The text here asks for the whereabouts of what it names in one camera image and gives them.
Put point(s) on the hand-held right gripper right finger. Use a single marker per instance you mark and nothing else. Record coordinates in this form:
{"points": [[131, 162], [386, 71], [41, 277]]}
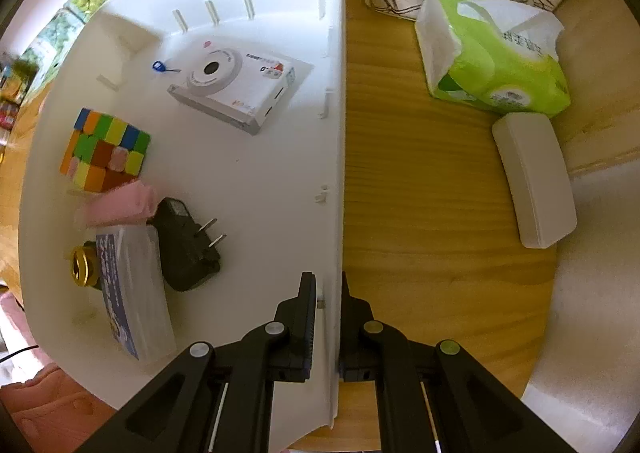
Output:
{"points": [[346, 333]]}

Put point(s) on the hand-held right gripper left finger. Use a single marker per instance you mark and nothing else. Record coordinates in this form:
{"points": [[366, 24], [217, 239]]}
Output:
{"points": [[306, 328]]}

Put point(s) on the black plug adapter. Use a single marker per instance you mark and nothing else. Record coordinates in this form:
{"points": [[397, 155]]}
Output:
{"points": [[185, 248]]}

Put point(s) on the white plastic storage bin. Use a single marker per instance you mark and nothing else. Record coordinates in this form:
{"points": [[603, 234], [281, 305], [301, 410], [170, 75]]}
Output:
{"points": [[250, 173]]}

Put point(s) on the clear box with blue label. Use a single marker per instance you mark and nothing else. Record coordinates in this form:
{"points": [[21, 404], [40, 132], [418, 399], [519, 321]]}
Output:
{"points": [[135, 288]]}

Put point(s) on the pink hair roller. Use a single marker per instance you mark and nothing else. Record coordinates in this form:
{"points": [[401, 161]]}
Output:
{"points": [[120, 205]]}

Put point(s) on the green bottle with gold cap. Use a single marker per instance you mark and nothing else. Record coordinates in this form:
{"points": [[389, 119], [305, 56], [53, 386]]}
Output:
{"points": [[82, 265]]}

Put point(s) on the white compact camera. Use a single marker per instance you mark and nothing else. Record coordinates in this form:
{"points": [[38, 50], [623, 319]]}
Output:
{"points": [[235, 88]]}

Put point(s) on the colourful puzzle cube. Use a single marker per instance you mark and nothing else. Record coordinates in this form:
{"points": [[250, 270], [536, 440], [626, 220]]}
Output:
{"points": [[102, 150]]}

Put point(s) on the white glasses case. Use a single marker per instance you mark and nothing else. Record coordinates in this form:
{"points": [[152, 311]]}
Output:
{"points": [[535, 183]]}

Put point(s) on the person's pink clothing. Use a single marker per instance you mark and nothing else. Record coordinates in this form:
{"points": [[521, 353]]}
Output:
{"points": [[45, 408]]}

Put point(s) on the green tissue pack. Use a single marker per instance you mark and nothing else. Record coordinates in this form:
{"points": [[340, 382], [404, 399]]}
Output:
{"points": [[490, 63]]}

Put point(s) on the red can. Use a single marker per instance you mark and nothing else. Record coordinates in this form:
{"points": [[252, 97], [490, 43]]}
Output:
{"points": [[7, 123]]}

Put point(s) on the yellow snack pouch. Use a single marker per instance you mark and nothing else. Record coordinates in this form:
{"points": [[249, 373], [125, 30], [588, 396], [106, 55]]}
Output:
{"points": [[17, 78]]}

